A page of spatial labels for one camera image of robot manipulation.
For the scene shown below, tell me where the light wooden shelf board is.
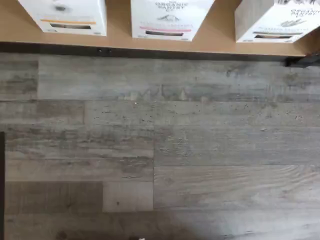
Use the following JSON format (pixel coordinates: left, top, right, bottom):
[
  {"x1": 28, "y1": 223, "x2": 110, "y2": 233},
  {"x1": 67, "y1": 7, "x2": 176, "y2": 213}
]
[{"x1": 0, "y1": 0, "x2": 320, "y2": 57}]

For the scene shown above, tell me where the white box pink strip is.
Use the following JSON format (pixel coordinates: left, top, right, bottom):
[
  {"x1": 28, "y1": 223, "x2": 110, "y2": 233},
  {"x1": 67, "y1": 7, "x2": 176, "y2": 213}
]
[{"x1": 130, "y1": 0, "x2": 216, "y2": 42}]

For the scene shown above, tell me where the white box orange strip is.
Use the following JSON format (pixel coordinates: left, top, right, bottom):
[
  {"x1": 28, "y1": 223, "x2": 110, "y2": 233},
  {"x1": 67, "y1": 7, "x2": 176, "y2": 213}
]
[{"x1": 17, "y1": 0, "x2": 108, "y2": 37}]

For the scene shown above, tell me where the white box green strip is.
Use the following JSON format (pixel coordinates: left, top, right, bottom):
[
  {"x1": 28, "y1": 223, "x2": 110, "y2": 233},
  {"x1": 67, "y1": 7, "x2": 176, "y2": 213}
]
[{"x1": 234, "y1": 0, "x2": 320, "y2": 44}]

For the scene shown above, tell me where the black floor cable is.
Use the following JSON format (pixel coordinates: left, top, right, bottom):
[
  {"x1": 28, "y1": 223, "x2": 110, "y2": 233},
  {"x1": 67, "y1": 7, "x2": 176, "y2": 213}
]
[{"x1": 0, "y1": 131, "x2": 6, "y2": 240}]

